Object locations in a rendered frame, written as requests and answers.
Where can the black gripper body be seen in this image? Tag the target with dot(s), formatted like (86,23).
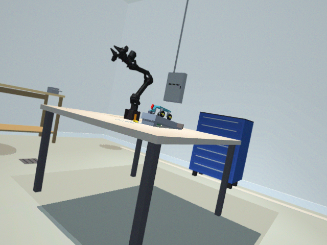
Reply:
(121,55)

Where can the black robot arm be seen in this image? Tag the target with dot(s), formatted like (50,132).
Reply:
(134,99)

